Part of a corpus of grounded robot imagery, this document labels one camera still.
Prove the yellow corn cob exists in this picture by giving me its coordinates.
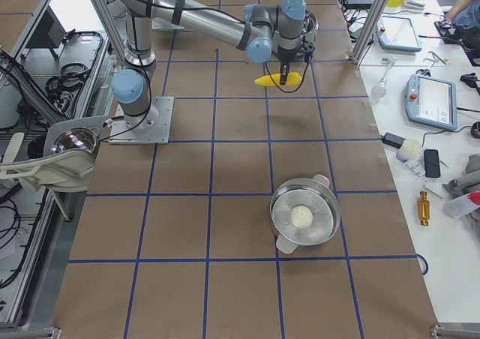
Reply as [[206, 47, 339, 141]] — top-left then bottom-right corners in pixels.
[[254, 72, 302, 87]]

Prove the black power adapter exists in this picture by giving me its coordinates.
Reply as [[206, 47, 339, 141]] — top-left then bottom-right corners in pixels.
[[381, 132, 406, 149]]

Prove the aluminium frame post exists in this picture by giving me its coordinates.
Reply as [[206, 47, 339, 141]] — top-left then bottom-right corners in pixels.
[[351, 0, 388, 65]]

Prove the blue teach pendant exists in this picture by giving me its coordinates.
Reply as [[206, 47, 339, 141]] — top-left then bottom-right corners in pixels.
[[376, 15, 422, 53], [404, 74, 458, 131]]

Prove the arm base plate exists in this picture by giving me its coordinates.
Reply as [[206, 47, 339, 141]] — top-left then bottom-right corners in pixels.
[[108, 97, 175, 145]]

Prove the steel bowl on stand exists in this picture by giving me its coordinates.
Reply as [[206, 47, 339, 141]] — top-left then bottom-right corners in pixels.
[[43, 115, 107, 156]]

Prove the gold brass fitting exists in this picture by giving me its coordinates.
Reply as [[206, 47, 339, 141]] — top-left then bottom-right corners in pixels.
[[417, 190, 431, 227]]

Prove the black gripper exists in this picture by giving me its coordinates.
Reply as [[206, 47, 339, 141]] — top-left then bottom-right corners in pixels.
[[277, 43, 302, 86]]

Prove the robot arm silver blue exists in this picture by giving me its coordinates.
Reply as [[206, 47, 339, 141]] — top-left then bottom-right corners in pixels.
[[119, 0, 310, 93]]

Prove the steel steamer pot with bun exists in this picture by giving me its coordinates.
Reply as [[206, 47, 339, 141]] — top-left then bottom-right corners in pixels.
[[269, 174, 341, 254]]

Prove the black smartphone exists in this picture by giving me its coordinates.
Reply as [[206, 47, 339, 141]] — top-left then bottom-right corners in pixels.
[[424, 149, 441, 179]]

